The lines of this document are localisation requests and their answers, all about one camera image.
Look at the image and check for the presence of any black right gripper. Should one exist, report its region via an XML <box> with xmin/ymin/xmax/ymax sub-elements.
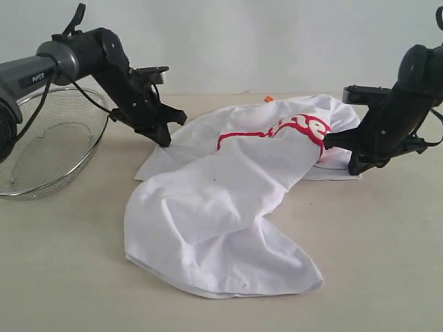
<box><xmin>323</xmin><ymin>100</ymin><xmax>428</xmax><ymax>176</ymax></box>

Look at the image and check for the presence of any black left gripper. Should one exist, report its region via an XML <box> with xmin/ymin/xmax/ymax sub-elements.
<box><xmin>103</xmin><ymin>67</ymin><xmax>188</xmax><ymax>147</ymax></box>

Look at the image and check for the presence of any white t-shirt red print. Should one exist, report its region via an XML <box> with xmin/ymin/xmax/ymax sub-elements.
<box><xmin>124</xmin><ymin>94</ymin><xmax>360</xmax><ymax>299</ymax></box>

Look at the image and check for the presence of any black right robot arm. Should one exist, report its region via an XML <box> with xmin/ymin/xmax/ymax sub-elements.
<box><xmin>324</xmin><ymin>44</ymin><xmax>442</xmax><ymax>175</ymax></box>

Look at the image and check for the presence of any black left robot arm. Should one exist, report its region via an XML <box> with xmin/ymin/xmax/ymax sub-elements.
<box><xmin>1</xmin><ymin>28</ymin><xmax>187</xmax><ymax>160</ymax></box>

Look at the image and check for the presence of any round metal mesh basket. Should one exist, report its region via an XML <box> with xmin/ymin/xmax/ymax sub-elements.
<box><xmin>1</xmin><ymin>87</ymin><xmax>108</xmax><ymax>201</ymax></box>

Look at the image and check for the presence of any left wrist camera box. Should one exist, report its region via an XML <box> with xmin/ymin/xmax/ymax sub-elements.
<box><xmin>134</xmin><ymin>66</ymin><xmax>170</xmax><ymax>85</ymax></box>

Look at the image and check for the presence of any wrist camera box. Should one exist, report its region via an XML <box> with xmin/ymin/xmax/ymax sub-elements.
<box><xmin>134</xmin><ymin>66</ymin><xmax>170</xmax><ymax>85</ymax></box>
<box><xmin>342</xmin><ymin>85</ymin><xmax>390</xmax><ymax>106</ymax></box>

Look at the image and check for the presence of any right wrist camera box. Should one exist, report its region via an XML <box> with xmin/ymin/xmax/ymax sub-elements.
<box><xmin>342</xmin><ymin>85</ymin><xmax>390</xmax><ymax>106</ymax></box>

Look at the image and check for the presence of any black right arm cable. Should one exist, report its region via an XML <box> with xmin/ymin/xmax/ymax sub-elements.
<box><xmin>411</xmin><ymin>107</ymin><xmax>443</xmax><ymax>146</ymax></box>

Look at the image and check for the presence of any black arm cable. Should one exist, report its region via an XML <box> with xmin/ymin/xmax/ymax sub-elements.
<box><xmin>411</xmin><ymin>107</ymin><xmax>443</xmax><ymax>146</ymax></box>
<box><xmin>13</xmin><ymin>3</ymin><xmax>115</xmax><ymax>146</ymax></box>

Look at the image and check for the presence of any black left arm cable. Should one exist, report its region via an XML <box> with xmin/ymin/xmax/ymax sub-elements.
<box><xmin>13</xmin><ymin>3</ymin><xmax>115</xmax><ymax>146</ymax></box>

